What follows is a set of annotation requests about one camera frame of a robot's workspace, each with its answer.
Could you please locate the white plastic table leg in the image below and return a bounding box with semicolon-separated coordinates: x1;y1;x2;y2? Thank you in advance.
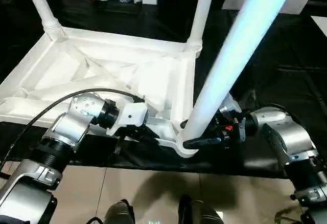
22;0;66;42
185;0;218;53
176;0;299;150

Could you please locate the dark robot right foot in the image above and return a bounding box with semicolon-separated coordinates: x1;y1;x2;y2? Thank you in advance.
178;194;224;224

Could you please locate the dark robot foot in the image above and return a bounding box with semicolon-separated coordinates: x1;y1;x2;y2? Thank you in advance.
104;199;136;224
178;194;224;224

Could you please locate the dark robot left foot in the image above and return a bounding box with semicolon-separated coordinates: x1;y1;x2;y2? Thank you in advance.
104;199;136;224

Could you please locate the white flat board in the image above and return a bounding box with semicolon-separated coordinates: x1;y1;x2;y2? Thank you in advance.
310;15;327;38

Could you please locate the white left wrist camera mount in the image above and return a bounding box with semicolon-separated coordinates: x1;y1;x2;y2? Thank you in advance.
106;102;149;137

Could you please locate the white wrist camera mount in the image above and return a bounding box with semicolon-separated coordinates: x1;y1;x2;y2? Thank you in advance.
106;102;149;137
219;95;248;143

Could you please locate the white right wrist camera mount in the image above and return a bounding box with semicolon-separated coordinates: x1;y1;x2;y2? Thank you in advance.
219;95;248;143

